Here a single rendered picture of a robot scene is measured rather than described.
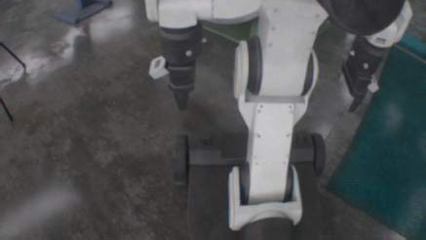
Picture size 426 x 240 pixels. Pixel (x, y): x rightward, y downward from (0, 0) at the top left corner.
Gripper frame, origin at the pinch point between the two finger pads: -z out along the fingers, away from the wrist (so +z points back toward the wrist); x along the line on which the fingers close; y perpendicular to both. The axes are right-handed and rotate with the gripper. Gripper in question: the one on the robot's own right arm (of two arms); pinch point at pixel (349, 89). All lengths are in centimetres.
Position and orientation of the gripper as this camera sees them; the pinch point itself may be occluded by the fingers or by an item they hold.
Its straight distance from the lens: 79.1
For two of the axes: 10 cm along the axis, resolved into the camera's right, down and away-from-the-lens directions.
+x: 0.1, -8.1, 5.8
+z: 0.2, -5.8, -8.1
